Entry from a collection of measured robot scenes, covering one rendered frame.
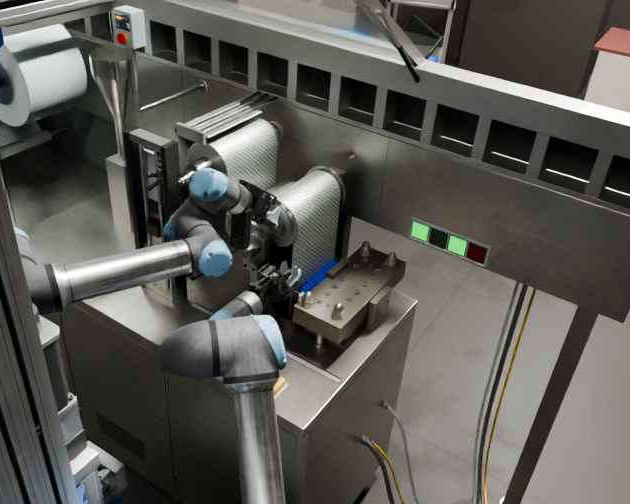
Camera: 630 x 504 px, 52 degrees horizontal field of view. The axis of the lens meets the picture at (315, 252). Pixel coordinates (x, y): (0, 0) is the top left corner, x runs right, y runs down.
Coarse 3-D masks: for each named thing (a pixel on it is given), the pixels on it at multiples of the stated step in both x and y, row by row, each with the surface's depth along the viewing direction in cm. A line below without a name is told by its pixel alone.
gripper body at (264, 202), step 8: (248, 184) 157; (256, 192) 160; (264, 192) 162; (256, 200) 162; (264, 200) 161; (248, 208) 156; (256, 208) 162; (264, 208) 162; (256, 216) 162; (264, 216) 164
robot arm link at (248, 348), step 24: (216, 336) 128; (240, 336) 128; (264, 336) 129; (216, 360) 127; (240, 360) 128; (264, 360) 129; (240, 384) 127; (264, 384) 129; (240, 408) 129; (264, 408) 129; (240, 432) 128; (264, 432) 128; (240, 456) 128; (264, 456) 127; (240, 480) 129; (264, 480) 126
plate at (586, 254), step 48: (144, 96) 235; (192, 96) 222; (240, 96) 209; (288, 144) 207; (336, 144) 197; (384, 144) 187; (384, 192) 195; (432, 192) 185; (480, 192) 177; (528, 192) 169; (480, 240) 184; (528, 240) 175; (576, 240) 167; (624, 240) 160; (576, 288) 174; (624, 288) 166
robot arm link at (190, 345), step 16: (176, 336) 130; (192, 336) 127; (208, 336) 127; (160, 352) 134; (176, 352) 128; (192, 352) 126; (208, 352) 126; (160, 368) 166; (176, 368) 130; (192, 368) 127; (208, 368) 127
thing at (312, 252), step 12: (336, 216) 197; (324, 228) 193; (336, 228) 200; (300, 240) 182; (312, 240) 189; (324, 240) 196; (300, 252) 185; (312, 252) 192; (324, 252) 199; (300, 264) 188; (312, 264) 195; (324, 264) 202; (300, 276) 191
